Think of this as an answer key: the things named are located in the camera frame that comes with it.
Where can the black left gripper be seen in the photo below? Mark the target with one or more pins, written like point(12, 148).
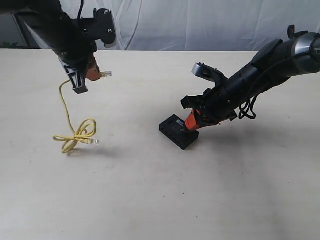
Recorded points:
point(76, 51)

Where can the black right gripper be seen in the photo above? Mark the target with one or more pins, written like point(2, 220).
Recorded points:
point(226, 101)

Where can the black network switch box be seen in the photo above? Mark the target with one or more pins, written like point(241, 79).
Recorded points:
point(173, 129)

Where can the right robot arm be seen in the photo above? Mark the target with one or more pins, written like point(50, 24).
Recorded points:
point(280, 60)

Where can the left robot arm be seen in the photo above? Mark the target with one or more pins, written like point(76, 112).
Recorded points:
point(42, 16)

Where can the white wrinkled backdrop cloth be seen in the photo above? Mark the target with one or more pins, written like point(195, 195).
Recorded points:
point(201, 25)

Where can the green plant leaves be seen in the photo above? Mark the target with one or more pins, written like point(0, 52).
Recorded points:
point(8, 45)

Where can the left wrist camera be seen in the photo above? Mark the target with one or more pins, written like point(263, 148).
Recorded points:
point(100, 27)

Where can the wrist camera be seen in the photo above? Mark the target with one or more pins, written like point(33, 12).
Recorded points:
point(203, 71)
point(100, 27)

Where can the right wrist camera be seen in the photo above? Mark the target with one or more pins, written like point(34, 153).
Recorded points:
point(203, 71)

